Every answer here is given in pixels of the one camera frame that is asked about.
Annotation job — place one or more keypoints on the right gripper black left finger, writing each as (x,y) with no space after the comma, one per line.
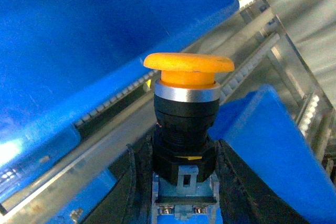
(130,199)

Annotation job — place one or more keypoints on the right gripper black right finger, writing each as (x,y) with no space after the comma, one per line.
(244,197)

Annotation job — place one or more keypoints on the yellow button front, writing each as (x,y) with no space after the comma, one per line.
(185,187)

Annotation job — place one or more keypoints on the blue bin with buttons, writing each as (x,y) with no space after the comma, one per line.
(60,59)

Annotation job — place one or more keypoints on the blue empty middle bin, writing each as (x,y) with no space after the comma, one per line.
(263,134)

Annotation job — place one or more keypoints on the metal roller rack frame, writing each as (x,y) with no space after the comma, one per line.
(262,52)

